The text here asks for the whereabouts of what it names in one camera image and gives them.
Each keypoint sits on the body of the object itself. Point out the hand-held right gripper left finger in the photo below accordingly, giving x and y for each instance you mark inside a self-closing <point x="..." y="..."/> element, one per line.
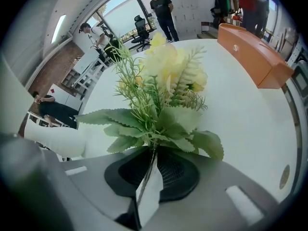
<point x="125" y="174"/>

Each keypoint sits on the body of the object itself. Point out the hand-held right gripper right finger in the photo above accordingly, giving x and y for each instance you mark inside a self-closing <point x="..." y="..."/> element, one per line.
<point x="183" y="177"/>

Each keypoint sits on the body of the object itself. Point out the yellow artificial flowers bunch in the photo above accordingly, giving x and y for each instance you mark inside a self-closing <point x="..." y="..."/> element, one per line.
<point x="166" y="64"/>

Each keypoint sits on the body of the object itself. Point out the white cushioned chair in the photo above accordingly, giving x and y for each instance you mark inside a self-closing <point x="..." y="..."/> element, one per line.
<point x="55" y="138"/>

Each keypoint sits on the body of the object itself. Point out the round brass table grommet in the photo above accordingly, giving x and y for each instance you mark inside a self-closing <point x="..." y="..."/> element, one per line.
<point x="284" y="177"/>

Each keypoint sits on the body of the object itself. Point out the white shelf unit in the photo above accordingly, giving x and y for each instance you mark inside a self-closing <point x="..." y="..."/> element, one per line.
<point x="86" y="68"/>

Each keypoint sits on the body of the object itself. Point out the orange plastic case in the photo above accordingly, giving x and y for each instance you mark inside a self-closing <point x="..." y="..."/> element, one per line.
<point x="255" y="56"/>

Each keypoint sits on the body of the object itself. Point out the black office chair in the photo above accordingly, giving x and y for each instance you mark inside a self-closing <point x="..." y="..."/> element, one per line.
<point x="140" y="31"/>

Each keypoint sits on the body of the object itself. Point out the grey appliance with screen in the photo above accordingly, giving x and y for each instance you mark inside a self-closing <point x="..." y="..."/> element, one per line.
<point x="299" y="85"/>

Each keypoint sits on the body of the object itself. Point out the ceiling light panel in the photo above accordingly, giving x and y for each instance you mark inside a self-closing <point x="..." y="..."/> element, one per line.
<point x="58" y="28"/>

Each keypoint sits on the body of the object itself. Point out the white locker cabinet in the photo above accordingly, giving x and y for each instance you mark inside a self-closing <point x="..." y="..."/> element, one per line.
<point x="185" y="6"/>

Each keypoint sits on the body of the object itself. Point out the clothes rack with garments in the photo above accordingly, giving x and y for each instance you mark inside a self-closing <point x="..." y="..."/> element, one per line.
<point x="225" y="2"/>

